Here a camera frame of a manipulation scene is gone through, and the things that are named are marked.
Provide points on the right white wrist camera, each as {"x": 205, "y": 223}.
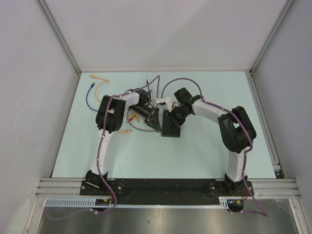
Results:
{"x": 168, "y": 102}

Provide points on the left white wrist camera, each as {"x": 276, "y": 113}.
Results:
{"x": 159, "y": 101}

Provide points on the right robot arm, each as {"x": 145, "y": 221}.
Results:
{"x": 237, "y": 131}

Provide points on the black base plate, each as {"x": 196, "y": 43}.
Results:
{"x": 137, "y": 191}

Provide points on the aluminium corner post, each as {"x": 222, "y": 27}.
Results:
{"x": 46, "y": 11}
{"x": 273, "y": 32}

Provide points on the right aluminium side rail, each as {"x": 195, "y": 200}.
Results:
{"x": 277, "y": 166}

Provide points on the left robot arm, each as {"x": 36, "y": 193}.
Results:
{"x": 109, "y": 120}

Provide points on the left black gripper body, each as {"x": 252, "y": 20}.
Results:
{"x": 148, "y": 112}

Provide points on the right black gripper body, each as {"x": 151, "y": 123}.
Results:
{"x": 177, "y": 112}

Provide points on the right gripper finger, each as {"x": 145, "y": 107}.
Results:
{"x": 179, "y": 121}
{"x": 172, "y": 119}

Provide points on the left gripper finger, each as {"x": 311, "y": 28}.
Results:
{"x": 149, "y": 122}
{"x": 156, "y": 122}

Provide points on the white slotted cable duct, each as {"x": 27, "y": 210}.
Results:
{"x": 95, "y": 203}

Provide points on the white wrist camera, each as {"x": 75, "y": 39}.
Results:
{"x": 168, "y": 102}
{"x": 159, "y": 101}

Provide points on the left aluminium corner post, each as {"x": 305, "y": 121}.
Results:
{"x": 46, "y": 11}

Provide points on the right aluminium corner post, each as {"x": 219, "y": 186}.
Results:
{"x": 273, "y": 32}

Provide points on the black network switch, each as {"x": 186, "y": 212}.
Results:
{"x": 167, "y": 129}

